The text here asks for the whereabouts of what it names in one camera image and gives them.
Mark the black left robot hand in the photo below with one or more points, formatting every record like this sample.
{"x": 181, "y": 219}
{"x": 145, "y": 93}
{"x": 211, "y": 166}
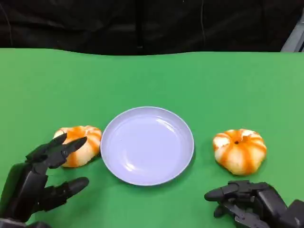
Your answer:
{"x": 23, "y": 190}

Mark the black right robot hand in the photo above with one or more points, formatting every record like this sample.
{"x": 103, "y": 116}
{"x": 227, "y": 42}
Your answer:
{"x": 263, "y": 202}

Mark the orange and white bread roll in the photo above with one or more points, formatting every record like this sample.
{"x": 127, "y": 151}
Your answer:
{"x": 89, "y": 142}
{"x": 240, "y": 154}

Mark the lilac plate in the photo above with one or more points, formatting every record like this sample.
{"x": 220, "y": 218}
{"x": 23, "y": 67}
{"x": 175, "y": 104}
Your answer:
{"x": 147, "y": 147}

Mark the green table cloth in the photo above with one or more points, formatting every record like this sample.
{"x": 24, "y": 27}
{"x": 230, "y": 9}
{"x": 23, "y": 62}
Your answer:
{"x": 152, "y": 83}

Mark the black backdrop curtain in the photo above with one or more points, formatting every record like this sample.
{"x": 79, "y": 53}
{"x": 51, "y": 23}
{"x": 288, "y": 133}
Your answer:
{"x": 95, "y": 23}

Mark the grey metal frame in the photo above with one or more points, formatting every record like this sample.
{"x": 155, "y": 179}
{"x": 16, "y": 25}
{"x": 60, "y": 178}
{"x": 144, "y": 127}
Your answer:
{"x": 295, "y": 38}

